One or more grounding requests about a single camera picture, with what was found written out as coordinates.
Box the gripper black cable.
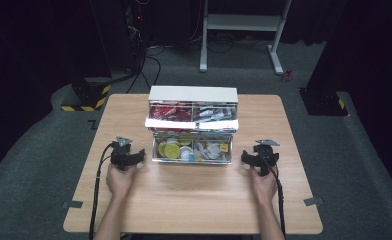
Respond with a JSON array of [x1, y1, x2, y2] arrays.
[[265, 159, 287, 240], [88, 142, 116, 240]]

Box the pile of white sauce packets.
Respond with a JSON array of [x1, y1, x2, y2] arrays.
[[193, 104, 236, 123]]

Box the white organizer frame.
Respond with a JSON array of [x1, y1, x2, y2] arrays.
[[147, 85, 239, 134]]

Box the pile of whitish small packets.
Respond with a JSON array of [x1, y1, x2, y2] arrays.
[[194, 139, 222, 161]]

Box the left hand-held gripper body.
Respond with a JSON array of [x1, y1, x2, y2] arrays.
[[109, 135, 135, 172]]

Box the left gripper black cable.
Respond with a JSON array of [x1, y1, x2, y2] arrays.
[[88, 142, 116, 240]]

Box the person's right hand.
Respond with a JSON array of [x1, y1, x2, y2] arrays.
[[248, 165, 280, 203]]

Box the black base with striped tape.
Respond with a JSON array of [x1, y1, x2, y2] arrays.
[[61, 76, 113, 113]]

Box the black floor cable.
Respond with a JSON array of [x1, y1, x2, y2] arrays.
[[205, 31, 273, 55], [125, 44, 162, 95]]

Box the black equipment rack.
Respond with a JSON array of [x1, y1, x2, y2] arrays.
[[123, 0, 150, 73]]

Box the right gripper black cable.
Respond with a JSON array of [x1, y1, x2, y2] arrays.
[[265, 159, 287, 240]]

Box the person's left hand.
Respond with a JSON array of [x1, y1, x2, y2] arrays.
[[105, 163, 139, 202]]

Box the pile of red sauce packets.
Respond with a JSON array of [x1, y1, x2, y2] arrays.
[[149, 103, 194, 123]]

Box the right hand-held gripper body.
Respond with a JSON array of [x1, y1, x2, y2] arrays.
[[253, 138, 281, 177]]

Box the white metal stand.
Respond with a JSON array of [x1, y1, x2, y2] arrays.
[[199, 0, 293, 76]]

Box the black base with yellow tape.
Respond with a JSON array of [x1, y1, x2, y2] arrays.
[[298, 87, 349, 117]]

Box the small red floor object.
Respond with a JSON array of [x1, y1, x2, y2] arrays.
[[281, 68, 294, 83]]

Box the white creamer cup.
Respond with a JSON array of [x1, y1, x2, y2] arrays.
[[179, 146, 194, 162]]

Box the grey tape piece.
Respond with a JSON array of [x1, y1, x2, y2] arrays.
[[61, 200, 84, 210], [303, 197, 325, 207]]

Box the clear drawer with capsules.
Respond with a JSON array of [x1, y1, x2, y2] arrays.
[[151, 131, 234, 165]]

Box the clear drawer with sauce packets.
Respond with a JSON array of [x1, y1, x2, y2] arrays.
[[144, 101, 240, 132]]

